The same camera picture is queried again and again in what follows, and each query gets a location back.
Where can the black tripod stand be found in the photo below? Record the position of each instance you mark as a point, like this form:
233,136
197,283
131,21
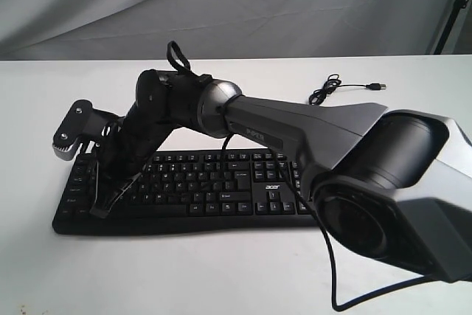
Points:
456,8

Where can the grey backdrop cloth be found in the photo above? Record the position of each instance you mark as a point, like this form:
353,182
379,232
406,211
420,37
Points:
211,29

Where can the black acer keyboard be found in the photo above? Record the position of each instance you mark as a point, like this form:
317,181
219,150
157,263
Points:
190,191

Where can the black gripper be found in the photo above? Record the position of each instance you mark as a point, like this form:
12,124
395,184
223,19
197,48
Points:
122,156

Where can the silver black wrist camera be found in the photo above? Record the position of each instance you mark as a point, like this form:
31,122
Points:
82,123

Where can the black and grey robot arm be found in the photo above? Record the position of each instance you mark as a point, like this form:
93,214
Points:
393,186

